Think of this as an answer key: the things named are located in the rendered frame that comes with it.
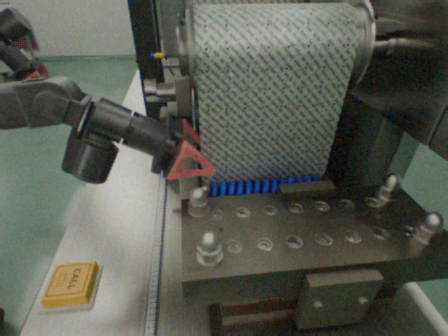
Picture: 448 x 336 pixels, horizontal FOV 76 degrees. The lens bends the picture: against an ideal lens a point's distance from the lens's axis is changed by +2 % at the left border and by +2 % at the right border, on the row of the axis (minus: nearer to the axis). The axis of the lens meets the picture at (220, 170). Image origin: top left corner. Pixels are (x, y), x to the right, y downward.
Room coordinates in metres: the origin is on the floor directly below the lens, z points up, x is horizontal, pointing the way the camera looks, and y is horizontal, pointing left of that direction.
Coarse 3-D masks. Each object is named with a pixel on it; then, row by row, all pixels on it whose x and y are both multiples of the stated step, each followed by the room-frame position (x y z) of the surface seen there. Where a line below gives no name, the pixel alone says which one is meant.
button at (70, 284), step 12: (60, 264) 0.32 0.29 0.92; (72, 264) 0.32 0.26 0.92; (84, 264) 0.32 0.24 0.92; (96, 264) 0.32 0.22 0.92; (60, 276) 0.30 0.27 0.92; (72, 276) 0.30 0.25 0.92; (84, 276) 0.30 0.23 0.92; (96, 276) 0.31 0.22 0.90; (48, 288) 0.27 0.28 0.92; (60, 288) 0.27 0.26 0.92; (72, 288) 0.27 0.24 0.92; (84, 288) 0.27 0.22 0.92; (48, 300) 0.25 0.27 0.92; (60, 300) 0.26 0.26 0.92; (72, 300) 0.26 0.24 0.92; (84, 300) 0.26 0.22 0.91
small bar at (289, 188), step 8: (280, 184) 0.39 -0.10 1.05; (288, 184) 0.39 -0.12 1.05; (296, 184) 0.39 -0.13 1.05; (304, 184) 0.39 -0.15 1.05; (312, 184) 0.39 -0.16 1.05; (320, 184) 0.39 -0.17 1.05; (328, 184) 0.39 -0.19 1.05; (280, 192) 0.38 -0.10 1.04; (288, 192) 0.37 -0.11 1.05; (296, 192) 0.37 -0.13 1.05; (304, 192) 0.37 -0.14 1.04; (312, 192) 0.38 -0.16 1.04; (320, 192) 0.38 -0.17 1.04; (328, 192) 0.38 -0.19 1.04
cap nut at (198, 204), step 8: (192, 192) 0.34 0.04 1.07; (200, 192) 0.34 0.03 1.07; (192, 200) 0.34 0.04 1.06; (200, 200) 0.33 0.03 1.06; (208, 200) 0.35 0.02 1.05; (192, 208) 0.33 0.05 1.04; (200, 208) 0.33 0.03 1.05; (208, 208) 0.35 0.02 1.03; (192, 216) 0.33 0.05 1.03; (200, 216) 0.33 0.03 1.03
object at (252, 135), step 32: (224, 96) 0.42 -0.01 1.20; (256, 96) 0.43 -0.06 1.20; (288, 96) 0.43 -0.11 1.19; (320, 96) 0.44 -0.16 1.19; (224, 128) 0.42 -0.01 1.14; (256, 128) 0.43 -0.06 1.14; (288, 128) 0.43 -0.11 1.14; (320, 128) 0.44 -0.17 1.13; (224, 160) 0.42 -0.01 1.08; (256, 160) 0.43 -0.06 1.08; (288, 160) 0.43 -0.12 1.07; (320, 160) 0.44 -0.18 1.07
